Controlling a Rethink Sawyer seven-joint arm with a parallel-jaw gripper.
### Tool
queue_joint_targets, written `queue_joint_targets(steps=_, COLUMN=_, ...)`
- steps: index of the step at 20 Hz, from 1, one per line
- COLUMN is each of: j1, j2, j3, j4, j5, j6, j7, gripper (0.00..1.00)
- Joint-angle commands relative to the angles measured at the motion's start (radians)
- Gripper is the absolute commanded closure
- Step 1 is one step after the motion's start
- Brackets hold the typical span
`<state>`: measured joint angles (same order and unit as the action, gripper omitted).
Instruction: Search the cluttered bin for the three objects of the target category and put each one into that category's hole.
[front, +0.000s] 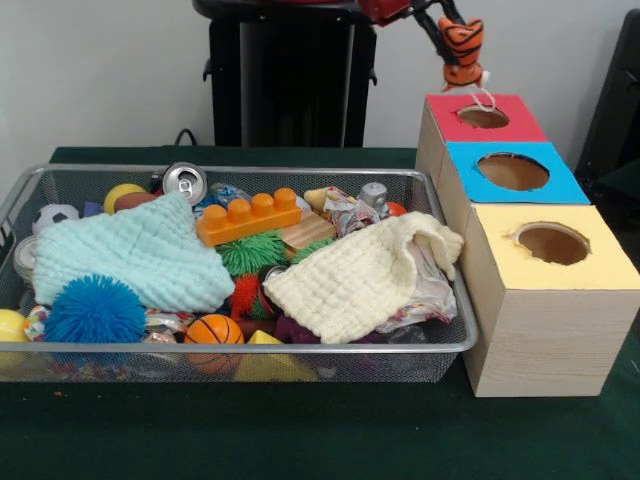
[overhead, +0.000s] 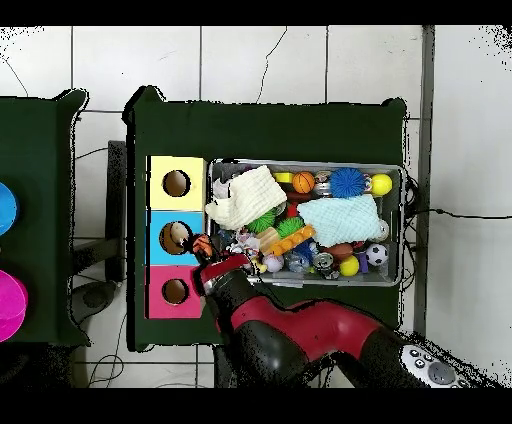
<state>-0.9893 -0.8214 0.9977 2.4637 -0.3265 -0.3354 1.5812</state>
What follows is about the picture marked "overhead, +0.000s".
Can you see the orange striped tiger plush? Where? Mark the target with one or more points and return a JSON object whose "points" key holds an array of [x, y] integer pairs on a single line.
{"points": [[202, 244]]}

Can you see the cream waffle cloth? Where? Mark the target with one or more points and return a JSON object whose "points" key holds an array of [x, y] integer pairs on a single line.
{"points": [[248, 198]]}

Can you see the orange toy building brick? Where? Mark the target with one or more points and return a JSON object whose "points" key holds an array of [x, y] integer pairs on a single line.
{"points": [[292, 240]]}

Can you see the mint green waffle cloth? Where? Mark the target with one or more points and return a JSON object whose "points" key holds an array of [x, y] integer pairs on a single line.
{"points": [[340, 220]]}

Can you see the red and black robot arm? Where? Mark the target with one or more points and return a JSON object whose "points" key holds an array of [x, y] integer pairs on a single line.
{"points": [[320, 324]]}

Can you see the wooden box with three holes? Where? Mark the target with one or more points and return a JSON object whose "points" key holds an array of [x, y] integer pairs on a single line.
{"points": [[196, 192]]}

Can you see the green spiky rubber ball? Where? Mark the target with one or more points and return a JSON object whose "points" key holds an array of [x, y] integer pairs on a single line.
{"points": [[290, 227]]}

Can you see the silver tin can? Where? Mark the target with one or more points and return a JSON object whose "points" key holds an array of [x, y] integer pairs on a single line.
{"points": [[322, 260]]}

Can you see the small orange basketball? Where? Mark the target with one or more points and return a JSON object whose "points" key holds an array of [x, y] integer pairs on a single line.
{"points": [[304, 182]]}

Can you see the black upright panel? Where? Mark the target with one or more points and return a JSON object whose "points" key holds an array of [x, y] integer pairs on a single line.
{"points": [[116, 208]]}

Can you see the dark grey rounded base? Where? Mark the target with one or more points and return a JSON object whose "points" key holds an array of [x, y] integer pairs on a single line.
{"points": [[94, 298]]}

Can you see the dark green tablecloth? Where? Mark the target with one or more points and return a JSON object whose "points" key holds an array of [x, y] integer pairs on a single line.
{"points": [[264, 132], [36, 160]]}

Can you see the blue spiky rubber ball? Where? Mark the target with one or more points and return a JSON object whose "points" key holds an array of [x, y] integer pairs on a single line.
{"points": [[348, 182]]}

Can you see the small soccer ball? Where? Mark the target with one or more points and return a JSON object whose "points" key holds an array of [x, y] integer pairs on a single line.
{"points": [[376, 254]]}

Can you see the pink round disc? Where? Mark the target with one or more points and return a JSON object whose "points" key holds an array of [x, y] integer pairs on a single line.
{"points": [[12, 306]]}

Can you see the blue round disc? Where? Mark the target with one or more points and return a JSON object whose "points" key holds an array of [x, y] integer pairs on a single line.
{"points": [[8, 208]]}

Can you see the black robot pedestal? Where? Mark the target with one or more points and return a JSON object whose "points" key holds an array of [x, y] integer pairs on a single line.
{"points": [[222, 372]]}

